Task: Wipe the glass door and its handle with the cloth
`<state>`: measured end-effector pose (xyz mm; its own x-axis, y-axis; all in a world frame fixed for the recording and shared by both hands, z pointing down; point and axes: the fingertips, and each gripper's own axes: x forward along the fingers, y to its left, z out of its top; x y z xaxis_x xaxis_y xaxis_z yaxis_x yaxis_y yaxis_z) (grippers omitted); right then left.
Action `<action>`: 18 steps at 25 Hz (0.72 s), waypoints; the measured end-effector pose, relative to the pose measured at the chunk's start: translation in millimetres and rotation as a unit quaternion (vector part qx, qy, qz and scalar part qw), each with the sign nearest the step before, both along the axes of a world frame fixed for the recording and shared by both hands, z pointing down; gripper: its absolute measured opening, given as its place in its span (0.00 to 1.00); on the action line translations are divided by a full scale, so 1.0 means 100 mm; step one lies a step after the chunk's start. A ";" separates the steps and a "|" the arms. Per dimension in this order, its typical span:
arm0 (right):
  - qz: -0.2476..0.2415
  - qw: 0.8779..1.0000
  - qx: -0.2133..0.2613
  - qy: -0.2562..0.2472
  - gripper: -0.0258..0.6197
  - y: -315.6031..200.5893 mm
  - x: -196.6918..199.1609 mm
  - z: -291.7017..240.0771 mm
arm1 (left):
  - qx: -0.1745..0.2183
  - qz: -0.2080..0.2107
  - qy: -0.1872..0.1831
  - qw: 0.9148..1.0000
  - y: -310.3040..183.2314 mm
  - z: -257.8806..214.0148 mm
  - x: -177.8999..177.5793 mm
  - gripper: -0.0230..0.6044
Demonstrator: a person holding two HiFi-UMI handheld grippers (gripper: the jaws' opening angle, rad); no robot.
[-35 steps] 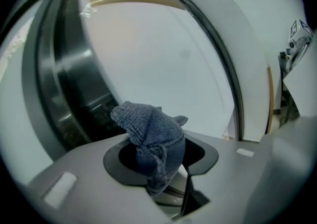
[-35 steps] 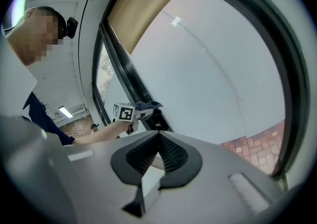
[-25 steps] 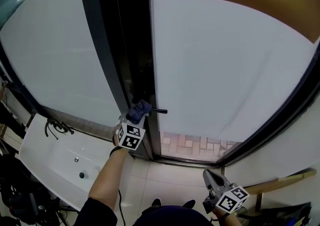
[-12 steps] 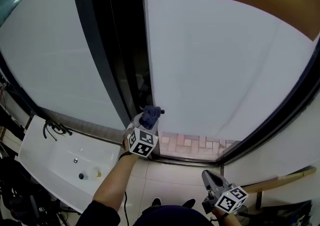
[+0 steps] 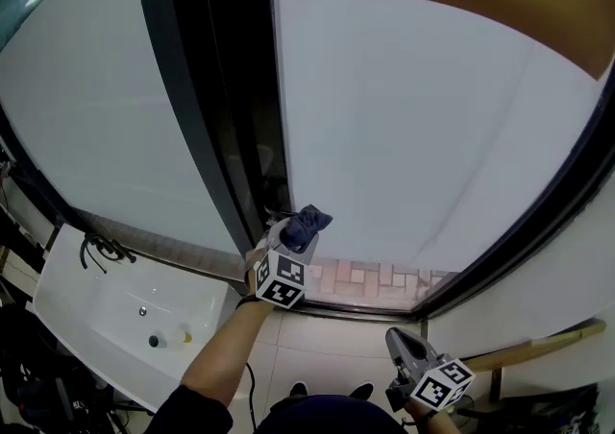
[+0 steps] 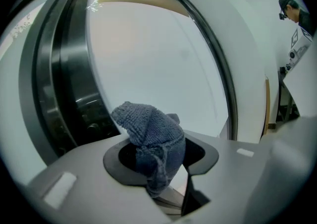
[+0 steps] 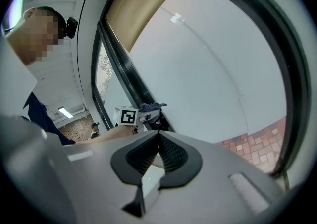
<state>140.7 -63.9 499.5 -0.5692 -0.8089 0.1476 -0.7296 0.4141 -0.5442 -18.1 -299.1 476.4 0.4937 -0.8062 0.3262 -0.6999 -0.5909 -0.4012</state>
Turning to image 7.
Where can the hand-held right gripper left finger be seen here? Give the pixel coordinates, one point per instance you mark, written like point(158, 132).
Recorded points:
point(99, 168)

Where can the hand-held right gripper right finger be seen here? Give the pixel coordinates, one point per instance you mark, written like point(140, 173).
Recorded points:
point(218, 168)

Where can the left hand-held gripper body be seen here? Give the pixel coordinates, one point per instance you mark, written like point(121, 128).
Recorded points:
point(128, 116)

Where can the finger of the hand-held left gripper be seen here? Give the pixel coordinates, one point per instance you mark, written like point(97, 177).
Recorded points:
point(152, 116)

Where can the dark blue cleaning cloth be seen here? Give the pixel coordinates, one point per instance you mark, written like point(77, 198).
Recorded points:
point(148, 107)

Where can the person's left forearm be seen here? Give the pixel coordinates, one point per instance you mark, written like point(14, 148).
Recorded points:
point(111, 135)

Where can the frosted glass window panel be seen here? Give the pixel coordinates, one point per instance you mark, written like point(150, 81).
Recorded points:
point(116, 96)

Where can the rectangular ceiling light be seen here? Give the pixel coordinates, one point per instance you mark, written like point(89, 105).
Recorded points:
point(65, 112)

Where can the dark navy shirt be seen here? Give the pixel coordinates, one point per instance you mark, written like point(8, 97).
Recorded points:
point(42, 119)

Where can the brown paper sheet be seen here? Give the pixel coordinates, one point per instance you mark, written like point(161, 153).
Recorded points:
point(138, 7)

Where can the person's head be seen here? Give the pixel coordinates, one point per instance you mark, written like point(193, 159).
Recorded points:
point(34, 37)

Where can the black head camera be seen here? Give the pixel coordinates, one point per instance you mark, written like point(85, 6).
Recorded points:
point(71, 27)

